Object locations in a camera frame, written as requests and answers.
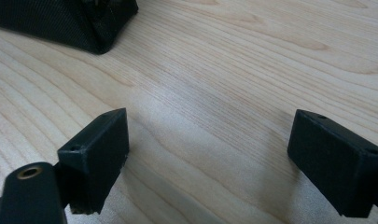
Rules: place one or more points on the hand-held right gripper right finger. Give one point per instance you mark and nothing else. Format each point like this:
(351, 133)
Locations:
(333, 161)

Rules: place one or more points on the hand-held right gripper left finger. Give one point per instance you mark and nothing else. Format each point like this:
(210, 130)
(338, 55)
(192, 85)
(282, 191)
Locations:
(96, 149)

